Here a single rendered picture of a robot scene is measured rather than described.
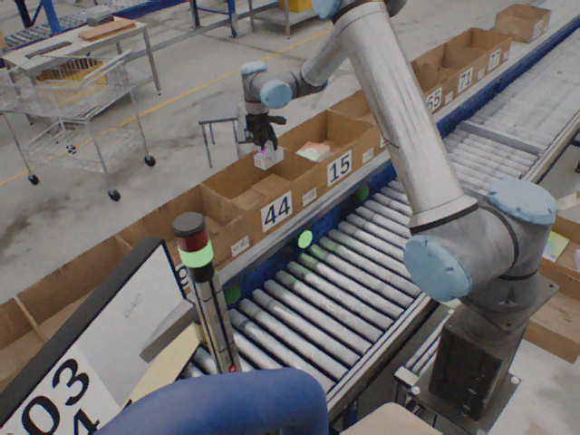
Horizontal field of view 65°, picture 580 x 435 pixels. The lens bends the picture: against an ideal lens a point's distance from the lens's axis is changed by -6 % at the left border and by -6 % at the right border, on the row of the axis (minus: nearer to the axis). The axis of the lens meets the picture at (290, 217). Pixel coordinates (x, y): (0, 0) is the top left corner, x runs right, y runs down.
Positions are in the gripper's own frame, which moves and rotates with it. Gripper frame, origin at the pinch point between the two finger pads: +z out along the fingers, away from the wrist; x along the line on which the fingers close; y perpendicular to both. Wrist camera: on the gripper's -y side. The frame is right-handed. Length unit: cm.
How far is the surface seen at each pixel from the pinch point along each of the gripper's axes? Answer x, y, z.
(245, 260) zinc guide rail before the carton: 11.9, 28.0, 26.3
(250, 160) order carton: -20.6, -7.6, 14.3
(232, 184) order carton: -20.6, 3.9, 20.0
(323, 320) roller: 44, 23, 40
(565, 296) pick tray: 108, -40, 39
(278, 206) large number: 8.4, 5.4, 16.8
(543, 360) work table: 112, -9, 40
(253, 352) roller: 35, 48, 40
